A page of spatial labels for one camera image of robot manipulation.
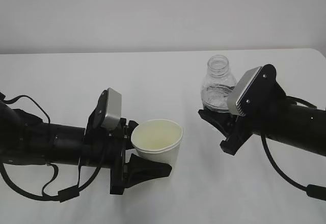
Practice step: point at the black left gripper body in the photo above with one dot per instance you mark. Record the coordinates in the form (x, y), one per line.
(107, 149)

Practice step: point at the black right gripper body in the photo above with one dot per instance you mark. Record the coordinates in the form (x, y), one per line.
(238, 130)

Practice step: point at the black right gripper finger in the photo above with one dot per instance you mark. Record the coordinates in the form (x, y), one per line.
(223, 122)

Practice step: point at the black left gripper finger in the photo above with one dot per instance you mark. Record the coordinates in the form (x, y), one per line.
(129, 130)
(139, 170)

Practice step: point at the white paper cup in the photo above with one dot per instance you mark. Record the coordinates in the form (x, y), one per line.
(158, 140)

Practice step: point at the clear plastic water bottle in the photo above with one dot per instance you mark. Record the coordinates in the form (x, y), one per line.
(217, 84)

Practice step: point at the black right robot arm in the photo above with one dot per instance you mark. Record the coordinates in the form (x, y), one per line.
(281, 118)

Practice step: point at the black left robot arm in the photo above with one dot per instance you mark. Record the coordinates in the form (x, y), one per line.
(27, 140)

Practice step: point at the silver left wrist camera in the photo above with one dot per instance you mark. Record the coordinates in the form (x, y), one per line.
(113, 110)

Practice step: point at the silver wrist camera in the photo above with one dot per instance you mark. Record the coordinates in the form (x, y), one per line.
(113, 110)
(239, 91)

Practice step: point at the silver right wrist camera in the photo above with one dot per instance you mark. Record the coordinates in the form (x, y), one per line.
(239, 91)

